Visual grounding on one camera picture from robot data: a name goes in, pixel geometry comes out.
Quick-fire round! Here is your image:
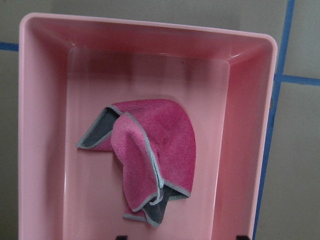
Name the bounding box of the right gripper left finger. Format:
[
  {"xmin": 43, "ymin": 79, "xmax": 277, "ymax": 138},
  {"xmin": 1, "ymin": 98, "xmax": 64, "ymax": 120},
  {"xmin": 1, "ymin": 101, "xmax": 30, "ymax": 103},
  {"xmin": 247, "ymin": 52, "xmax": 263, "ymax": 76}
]
[{"xmin": 115, "ymin": 236, "xmax": 128, "ymax": 240}]

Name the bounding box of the pink grey cleaning cloth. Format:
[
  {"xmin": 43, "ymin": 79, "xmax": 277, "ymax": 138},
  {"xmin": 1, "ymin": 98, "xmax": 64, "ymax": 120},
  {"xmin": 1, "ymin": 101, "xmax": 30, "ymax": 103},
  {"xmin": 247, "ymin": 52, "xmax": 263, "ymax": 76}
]
[{"xmin": 77, "ymin": 99, "xmax": 196, "ymax": 227}]

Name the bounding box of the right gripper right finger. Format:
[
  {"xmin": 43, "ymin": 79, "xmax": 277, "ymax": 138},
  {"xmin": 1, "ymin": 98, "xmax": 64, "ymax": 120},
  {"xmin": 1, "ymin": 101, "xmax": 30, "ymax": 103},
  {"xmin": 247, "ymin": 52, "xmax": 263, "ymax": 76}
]
[{"xmin": 236, "ymin": 236, "xmax": 249, "ymax": 240}]

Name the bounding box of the pink plastic bin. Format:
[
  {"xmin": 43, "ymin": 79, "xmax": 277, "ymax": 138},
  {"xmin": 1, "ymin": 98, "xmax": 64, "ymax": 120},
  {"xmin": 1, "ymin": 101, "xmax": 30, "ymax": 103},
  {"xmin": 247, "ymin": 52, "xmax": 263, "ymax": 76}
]
[{"xmin": 18, "ymin": 13, "xmax": 277, "ymax": 240}]

